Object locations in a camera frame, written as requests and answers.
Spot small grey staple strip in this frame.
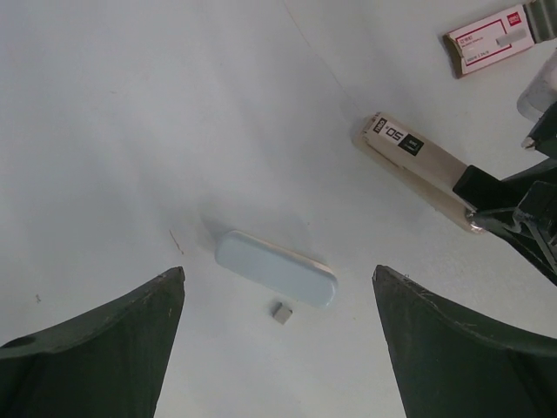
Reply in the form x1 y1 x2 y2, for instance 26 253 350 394
271 302 293 325

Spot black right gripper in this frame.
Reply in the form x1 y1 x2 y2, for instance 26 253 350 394
467 103 557 284

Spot red white staple box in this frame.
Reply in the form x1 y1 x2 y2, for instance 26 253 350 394
441 1 556 78

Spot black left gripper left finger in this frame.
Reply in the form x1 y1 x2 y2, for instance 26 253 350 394
1 266 185 417

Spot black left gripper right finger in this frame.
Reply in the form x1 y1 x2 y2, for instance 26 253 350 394
372 266 556 417

